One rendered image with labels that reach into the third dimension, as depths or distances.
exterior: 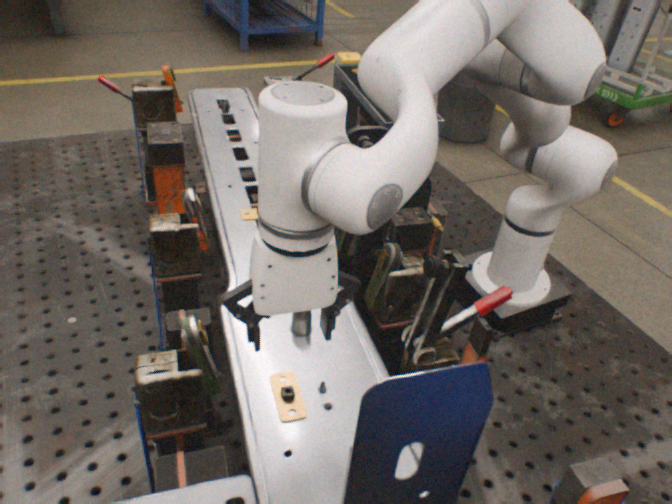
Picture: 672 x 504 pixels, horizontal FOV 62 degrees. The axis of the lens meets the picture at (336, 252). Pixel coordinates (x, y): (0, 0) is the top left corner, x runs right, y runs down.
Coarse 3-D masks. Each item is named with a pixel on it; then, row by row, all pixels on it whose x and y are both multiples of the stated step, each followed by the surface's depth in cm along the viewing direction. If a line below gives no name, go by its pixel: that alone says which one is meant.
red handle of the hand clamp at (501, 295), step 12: (504, 288) 79; (480, 300) 79; (492, 300) 79; (504, 300) 79; (468, 312) 79; (480, 312) 79; (444, 324) 80; (456, 324) 79; (420, 336) 81; (444, 336) 80
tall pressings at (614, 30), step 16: (576, 0) 472; (592, 0) 486; (608, 0) 449; (624, 0) 445; (640, 0) 428; (656, 0) 421; (592, 16) 463; (608, 16) 452; (624, 16) 464; (640, 16) 430; (608, 32) 460; (624, 32) 443; (640, 32) 434; (608, 48) 481; (624, 48) 446; (640, 48) 441; (608, 64) 460; (624, 64) 448
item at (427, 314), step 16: (432, 256) 71; (448, 256) 73; (432, 272) 71; (448, 272) 74; (464, 272) 72; (432, 288) 76; (448, 288) 73; (432, 304) 77; (448, 304) 75; (416, 320) 79; (432, 320) 76; (416, 336) 81; (432, 336) 78; (416, 352) 79
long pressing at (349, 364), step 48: (192, 96) 162; (240, 96) 165; (240, 144) 140; (240, 192) 122; (240, 240) 108; (240, 336) 88; (288, 336) 89; (336, 336) 89; (240, 384) 81; (336, 384) 82; (288, 432) 74; (336, 432) 75; (288, 480) 69; (336, 480) 69
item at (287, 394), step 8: (272, 376) 81; (280, 376) 82; (288, 376) 82; (272, 384) 80; (280, 384) 80; (288, 384) 80; (296, 384) 81; (280, 392) 79; (288, 392) 79; (296, 392) 79; (280, 400) 78; (288, 400) 78; (296, 400) 78; (280, 408) 77; (288, 408) 77; (296, 408) 77; (304, 408) 77; (280, 416) 76; (288, 416) 76; (296, 416) 76; (304, 416) 76
